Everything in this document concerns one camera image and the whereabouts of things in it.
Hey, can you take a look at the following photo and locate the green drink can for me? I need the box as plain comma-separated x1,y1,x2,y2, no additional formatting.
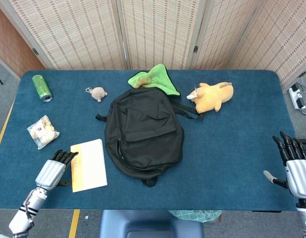
32,74,53,103

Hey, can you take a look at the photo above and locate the yellow white notebook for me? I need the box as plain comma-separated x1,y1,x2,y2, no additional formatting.
70,138,108,193

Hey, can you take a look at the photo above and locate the white power strip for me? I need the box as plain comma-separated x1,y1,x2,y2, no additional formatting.
288,83,306,110

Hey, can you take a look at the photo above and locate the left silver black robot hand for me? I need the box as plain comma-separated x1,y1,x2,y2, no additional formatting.
35,149,79,191

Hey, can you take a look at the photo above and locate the woven folding screen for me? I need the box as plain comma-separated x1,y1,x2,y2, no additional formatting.
0,0,306,85

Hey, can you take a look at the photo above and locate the blue felt table cover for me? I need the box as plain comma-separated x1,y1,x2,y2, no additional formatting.
0,69,306,211

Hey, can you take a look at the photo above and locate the green microfibre cloth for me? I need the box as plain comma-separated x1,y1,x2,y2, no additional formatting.
127,63,181,97

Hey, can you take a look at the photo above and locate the green checkered cloth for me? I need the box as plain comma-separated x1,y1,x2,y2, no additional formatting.
167,210,223,224

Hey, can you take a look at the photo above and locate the yellow plush toy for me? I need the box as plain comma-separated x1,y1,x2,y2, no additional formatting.
186,82,234,114

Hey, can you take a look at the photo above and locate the clear snack bag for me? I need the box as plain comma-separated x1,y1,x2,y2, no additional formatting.
26,115,60,150

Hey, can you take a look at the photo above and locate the black backpack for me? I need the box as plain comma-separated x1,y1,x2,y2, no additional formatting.
95,87,204,188

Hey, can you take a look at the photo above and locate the blue chair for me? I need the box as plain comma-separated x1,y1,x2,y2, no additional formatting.
98,209,204,238

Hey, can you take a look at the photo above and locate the small beige plush keychain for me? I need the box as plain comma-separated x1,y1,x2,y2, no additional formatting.
84,86,108,103

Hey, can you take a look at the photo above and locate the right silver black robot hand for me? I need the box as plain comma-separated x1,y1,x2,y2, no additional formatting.
263,131,306,199

